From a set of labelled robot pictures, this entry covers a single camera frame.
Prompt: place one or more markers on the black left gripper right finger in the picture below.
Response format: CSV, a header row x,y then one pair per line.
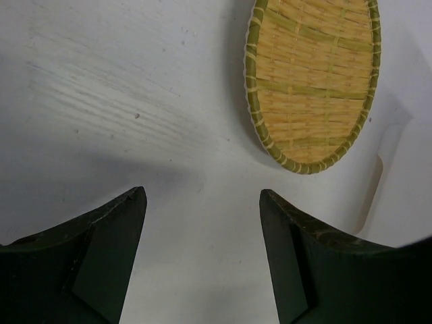
x,y
321,274

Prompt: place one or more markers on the round woven bamboo tray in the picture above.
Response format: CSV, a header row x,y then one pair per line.
x,y
310,74

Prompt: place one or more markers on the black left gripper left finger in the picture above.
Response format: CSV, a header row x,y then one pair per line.
x,y
77,271

